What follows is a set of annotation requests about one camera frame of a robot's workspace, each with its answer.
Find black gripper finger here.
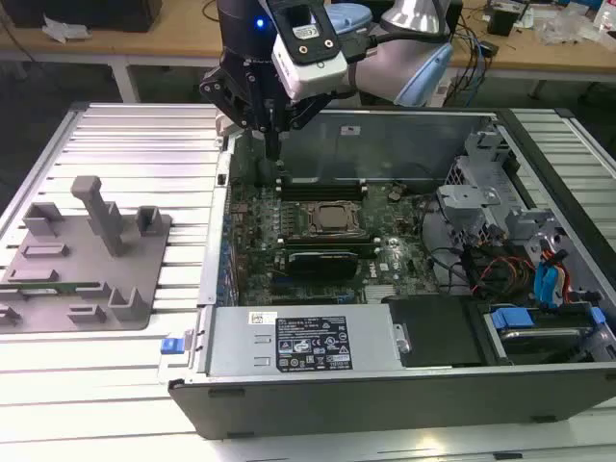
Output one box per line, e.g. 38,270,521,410
274,92,334,160
198,65,276,160

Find green RAM stick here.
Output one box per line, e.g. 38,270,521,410
0,282,105,294

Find wooden desk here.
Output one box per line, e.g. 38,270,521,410
0,0,616,105

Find metal socket cover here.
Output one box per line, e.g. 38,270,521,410
306,199,363,238

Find silver CPU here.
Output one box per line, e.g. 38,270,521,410
319,206,353,230

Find black graphics card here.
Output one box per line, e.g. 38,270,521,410
287,249,360,282

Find green motherboard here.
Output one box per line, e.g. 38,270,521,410
223,180,447,308

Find large black box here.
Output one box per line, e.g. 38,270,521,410
8,0,164,34

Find black upright box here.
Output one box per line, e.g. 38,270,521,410
445,0,464,42

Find grey metal drive cage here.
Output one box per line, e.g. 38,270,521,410
436,128,522,233

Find silver chipset heatsink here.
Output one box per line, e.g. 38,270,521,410
364,283,401,303

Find small black device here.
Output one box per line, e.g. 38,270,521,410
487,8,525,36

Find grey power supply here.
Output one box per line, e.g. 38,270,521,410
205,306,406,377

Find black plastic shroud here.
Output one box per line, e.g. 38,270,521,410
381,295,483,370

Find grey parts rack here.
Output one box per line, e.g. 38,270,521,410
0,174,174,332

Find clear plastic bags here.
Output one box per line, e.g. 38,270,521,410
532,8,599,47

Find open black PC case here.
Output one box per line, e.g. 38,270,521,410
167,103,616,442

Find white and red box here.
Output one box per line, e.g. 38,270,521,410
593,0,616,45

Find hard disk in blue carrier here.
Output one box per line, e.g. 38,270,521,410
484,304,606,368

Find grey corner bracket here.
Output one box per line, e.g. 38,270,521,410
214,113,238,137

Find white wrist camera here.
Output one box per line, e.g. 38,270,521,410
270,36,348,103

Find black camera cable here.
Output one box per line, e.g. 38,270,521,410
344,18,454,64

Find blue cable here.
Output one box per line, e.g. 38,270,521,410
467,32,488,105

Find black wire bundle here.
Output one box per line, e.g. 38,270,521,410
422,238,483,295

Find red and orange wires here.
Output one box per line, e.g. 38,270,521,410
472,256,536,295

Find blue flat wire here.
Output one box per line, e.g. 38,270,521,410
532,248,570,310

